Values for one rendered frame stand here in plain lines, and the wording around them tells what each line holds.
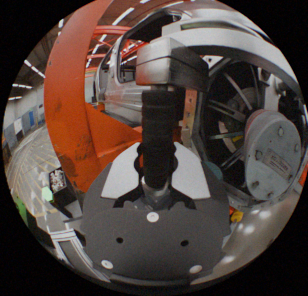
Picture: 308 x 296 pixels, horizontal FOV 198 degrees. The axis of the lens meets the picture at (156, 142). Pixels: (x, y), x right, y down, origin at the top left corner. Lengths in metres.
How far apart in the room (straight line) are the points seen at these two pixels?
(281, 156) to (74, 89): 0.46
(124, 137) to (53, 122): 0.30
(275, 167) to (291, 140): 0.05
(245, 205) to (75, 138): 0.63
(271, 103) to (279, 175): 0.18
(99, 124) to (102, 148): 0.09
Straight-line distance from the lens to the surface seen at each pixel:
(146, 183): 0.16
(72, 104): 0.34
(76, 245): 0.84
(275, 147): 0.15
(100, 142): 0.40
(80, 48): 0.39
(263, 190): 0.18
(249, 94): 0.49
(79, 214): 0.57
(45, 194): 0.45
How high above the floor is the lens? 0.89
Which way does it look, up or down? 29 degrees down
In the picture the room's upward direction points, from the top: 2 degrees clockwise
